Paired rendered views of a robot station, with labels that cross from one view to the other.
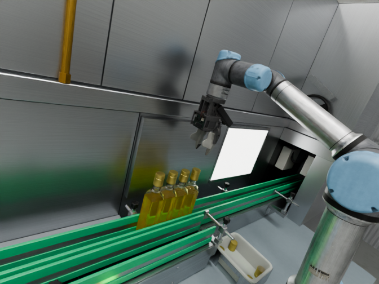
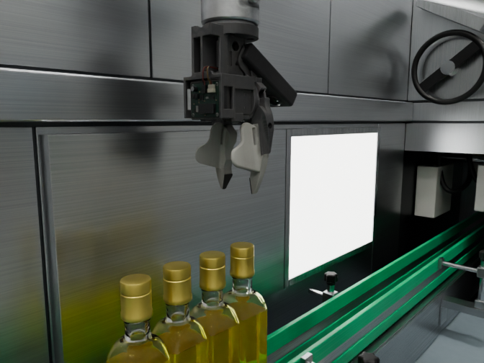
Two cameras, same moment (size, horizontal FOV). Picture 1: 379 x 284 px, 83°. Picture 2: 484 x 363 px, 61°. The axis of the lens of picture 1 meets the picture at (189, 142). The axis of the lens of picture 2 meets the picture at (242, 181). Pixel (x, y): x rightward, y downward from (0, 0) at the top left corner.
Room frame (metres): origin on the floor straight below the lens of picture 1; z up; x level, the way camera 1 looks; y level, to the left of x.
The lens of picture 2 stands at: (0.22, -0.04, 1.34)
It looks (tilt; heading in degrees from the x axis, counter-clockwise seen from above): 8 degrees down; 358
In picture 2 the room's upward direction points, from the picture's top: straight up
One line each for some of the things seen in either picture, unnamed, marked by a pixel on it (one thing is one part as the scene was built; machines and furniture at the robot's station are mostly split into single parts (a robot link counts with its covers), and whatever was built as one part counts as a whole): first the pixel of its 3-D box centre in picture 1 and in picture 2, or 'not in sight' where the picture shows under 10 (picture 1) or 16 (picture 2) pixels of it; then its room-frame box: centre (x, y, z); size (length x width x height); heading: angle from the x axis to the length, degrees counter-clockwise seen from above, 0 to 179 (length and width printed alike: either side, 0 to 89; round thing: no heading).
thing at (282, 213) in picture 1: (282, 205); (471, 290); (1.21, -0.67, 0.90); 0.17 x 0.05 x 0.23; 45
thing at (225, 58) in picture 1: (225, 69); not in sight; (0.77, -0.05, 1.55); 0.09 x 0.08 x 0.11; 47
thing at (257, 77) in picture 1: (252, 76); not in sight; (0.71, -0.13, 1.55); 0.11 x 0.11 x 0.08; 47
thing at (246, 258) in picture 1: (239, 261); not in sight; (0.77, -0.37, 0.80); 0.22 x 0.17 x 0.09; 45
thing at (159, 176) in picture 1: (159, 178); (136, 297); (0.66, 0.06, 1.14); 0.04 x 0.04 x 0.04
